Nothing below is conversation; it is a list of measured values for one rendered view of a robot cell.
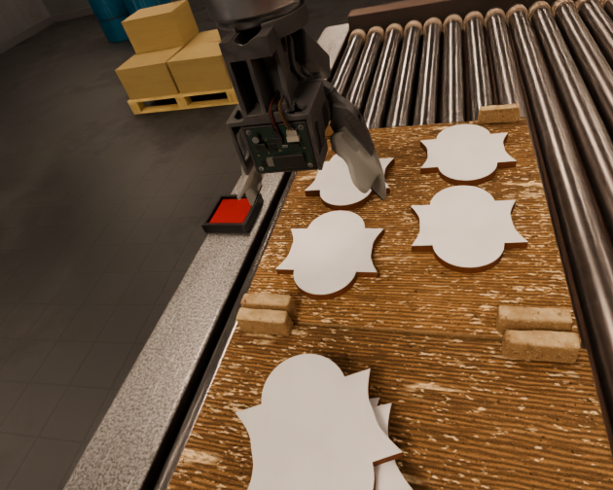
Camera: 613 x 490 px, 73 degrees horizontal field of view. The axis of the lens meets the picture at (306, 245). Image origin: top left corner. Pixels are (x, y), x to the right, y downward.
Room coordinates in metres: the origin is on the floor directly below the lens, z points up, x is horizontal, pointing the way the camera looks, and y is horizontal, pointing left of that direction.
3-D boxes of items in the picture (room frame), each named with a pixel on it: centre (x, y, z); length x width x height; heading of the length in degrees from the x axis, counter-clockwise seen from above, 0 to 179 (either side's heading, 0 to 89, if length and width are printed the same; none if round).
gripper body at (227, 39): (0.35, -0.02, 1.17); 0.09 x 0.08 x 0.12; 157
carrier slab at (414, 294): (0.43, -0.14, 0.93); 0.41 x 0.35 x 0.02; 155
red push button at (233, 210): (0.54, 0.10, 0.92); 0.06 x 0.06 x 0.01; 65
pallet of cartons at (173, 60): (3.76, 0.49, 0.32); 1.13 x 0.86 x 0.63; 75
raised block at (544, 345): (0.17, -0.17, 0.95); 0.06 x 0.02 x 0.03; 64
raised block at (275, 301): (0.31, 0.06, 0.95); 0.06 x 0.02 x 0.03; 65
